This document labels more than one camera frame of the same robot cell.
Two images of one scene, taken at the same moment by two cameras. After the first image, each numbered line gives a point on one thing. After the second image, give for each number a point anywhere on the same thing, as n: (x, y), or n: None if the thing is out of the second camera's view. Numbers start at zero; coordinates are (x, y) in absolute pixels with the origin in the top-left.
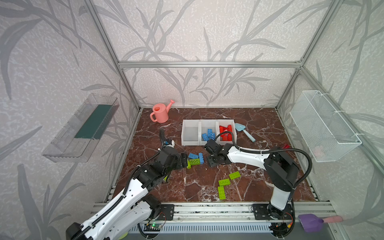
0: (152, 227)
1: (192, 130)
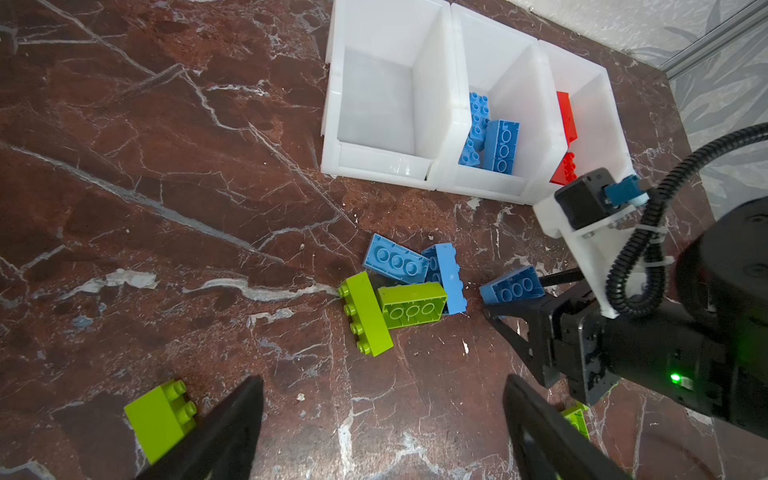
0: None
1: (398, 78)
